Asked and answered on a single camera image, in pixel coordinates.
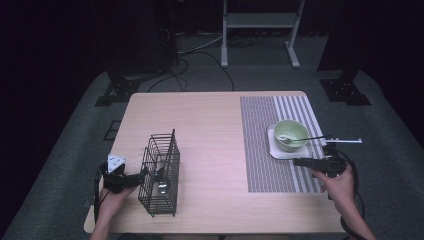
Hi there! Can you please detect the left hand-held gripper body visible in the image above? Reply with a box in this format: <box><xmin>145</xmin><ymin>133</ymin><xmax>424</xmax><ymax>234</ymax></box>
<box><xmin>101</xmin><ymin>153</ymin><xmax>128</xmax><ymax>195</ymax></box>

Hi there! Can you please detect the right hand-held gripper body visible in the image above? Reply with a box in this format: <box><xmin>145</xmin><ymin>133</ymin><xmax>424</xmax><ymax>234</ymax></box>
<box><xmin>320</xmin><ymin>136</ymin><xmax>364</xmax><ymax>179</ymax></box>

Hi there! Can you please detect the metal spoon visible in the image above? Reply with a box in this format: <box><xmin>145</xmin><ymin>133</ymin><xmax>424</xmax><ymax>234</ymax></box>
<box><xmin>276</xmin><ymin>134</ymin><xmax>333</xmax><ymax>146</ymax></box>

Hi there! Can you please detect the black wire cutlery basket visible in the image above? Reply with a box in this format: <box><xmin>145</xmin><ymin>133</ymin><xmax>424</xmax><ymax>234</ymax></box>
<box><xmin>137</xmin><ymin>128</ymin><xmax>181</xmax><ymax>218</ymax></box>

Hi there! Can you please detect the green bowl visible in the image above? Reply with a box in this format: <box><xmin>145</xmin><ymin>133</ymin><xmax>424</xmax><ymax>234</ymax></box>
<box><xmin>273</xmin><ymin>119</ymin><xmax>310</xmax><ymax>154</ymax></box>

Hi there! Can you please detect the person's left hand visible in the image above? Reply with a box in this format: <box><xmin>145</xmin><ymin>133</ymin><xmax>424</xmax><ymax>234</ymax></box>
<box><xmin>97</xmin><ymin>185</ymin><xmax>136</xmax><ymax>228</ymax></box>

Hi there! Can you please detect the person's right hand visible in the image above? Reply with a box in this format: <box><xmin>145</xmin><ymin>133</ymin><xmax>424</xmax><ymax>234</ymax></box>
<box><xmin>312</xmin><ymin>164</ymin><xmax>356</xmax><ymax>215</ymax></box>

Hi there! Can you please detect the white square plate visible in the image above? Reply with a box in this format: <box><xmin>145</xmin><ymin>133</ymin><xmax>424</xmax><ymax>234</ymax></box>
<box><xmin>266</xmin><ymin>124</ymin><xmax>313</xmax><ymax>161</ymax></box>

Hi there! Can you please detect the silver spoon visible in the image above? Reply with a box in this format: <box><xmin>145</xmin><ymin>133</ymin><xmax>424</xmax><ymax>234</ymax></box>
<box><xmin>155</xmin><ymin>166</ymin><xmax>171</xmax><ymax>198</ymax></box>

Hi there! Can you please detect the grey striped placemat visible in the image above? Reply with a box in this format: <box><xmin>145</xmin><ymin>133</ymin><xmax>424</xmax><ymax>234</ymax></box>
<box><xmin>239</xmin><ymin>95</ymin><xmax>334</xmax><ymax>194</ymax></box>

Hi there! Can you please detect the black stand base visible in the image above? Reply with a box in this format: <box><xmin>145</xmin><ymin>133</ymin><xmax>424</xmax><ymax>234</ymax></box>
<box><xmin>94</xmin><ymin>70</ymin><xmax>142</xmax><ymax>108</ymax></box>
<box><xmin>319</xmin><ymin>77</ymin><xmax>372</xmax><ymax>107</ymax></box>

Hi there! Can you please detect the white metal stand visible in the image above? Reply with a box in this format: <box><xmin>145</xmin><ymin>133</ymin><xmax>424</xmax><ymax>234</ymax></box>
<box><xmin>220</xmin><ymin>0</ymin><xmax>306</xmax><ymax>70</ymax></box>

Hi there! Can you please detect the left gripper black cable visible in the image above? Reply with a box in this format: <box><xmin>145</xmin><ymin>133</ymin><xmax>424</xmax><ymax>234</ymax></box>
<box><xmin>92</xmin><ymin>164</ymin><xmax>106</xmax><ymax>225</ymax></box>

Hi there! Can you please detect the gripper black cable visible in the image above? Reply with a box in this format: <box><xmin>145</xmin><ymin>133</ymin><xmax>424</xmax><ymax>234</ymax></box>
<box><xmin>328</xmin><ymin>145</ymin><xmax>368</xmax><ymax>240</ymax></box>
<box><xmin>92</xmin><ymin>164</ymin><xmax>106</xmax><ymax>225</ymax></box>

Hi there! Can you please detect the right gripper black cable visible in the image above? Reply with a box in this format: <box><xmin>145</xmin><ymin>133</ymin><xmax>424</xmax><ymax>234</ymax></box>
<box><xmin>328</xmin><ymin>145</ymin><xmax>368</xmax><ymax>240</ymax></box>

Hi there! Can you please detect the black floor cable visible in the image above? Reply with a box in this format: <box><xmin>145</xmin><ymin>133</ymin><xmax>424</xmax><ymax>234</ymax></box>
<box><xmin>146</xmin><ymin>49</ymin><xmax>235</xmax><ymax>93</ymax></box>

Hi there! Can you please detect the grey floor cable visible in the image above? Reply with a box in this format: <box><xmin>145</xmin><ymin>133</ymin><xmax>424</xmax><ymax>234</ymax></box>
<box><xmin>177</xmin><ymin>32</ymin><xmax>224</xmax><ymax>56</ymax></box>

